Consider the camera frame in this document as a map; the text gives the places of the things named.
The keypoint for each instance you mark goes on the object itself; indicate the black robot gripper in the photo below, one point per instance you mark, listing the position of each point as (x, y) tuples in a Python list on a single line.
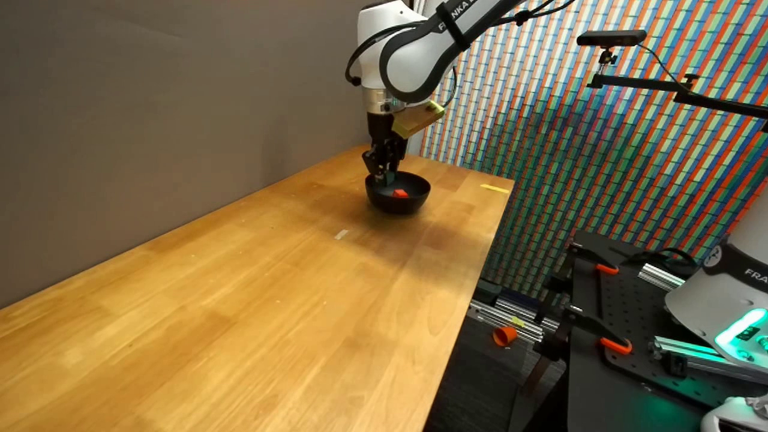
[(386, 134)]

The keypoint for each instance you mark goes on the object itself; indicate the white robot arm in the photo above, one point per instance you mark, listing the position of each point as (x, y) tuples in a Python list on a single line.
[(416, 49)]

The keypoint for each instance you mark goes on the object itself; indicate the white grey robot base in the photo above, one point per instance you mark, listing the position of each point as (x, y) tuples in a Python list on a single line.
[(723, 296)]

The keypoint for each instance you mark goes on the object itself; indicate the black bowl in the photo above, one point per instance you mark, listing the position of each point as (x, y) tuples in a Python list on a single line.
[(397, 204)]

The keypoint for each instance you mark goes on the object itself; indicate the white tape strip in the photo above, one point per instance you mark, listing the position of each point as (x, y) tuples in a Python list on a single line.
[(343, 233)]

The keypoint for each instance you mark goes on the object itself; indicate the yellow tape mark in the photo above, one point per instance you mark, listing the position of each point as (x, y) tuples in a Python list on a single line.
[(495, 188)]

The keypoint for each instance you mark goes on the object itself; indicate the orange clamp knob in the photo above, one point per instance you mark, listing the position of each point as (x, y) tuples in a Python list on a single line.
[(506, 334)]

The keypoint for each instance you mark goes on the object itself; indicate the colourful patterned backdrop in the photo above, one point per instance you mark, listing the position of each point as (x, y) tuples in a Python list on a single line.
[(608, 176)]

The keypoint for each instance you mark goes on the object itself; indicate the black clamp orange tip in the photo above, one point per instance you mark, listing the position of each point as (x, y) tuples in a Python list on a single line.
[(597, 262)]

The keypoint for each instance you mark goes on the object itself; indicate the black mounting plate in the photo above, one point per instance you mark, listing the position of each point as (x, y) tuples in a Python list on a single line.
[(616, 384)]

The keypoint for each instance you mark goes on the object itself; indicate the white device housing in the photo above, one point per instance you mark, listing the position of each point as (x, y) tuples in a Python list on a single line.
[(740, 413)]

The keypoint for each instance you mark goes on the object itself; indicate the tan wrist camera box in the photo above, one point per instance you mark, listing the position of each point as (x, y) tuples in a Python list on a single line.
[(421, 118)]

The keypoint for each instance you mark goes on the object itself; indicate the aluminium rail yellow label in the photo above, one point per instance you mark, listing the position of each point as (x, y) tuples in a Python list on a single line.
[(513, 313)]

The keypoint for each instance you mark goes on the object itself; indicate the black camera on boom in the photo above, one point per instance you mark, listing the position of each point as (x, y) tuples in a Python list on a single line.
[(614, 37)]

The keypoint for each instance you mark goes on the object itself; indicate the short aluminium rail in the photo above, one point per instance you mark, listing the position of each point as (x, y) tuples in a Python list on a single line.
[(664, 277)]

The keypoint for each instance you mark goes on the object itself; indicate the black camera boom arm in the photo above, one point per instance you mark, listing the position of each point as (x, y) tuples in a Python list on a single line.
[(705, 98)]

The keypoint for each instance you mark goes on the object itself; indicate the aluminium rail green lit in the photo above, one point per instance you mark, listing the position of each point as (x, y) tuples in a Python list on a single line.
[(697, 350)]

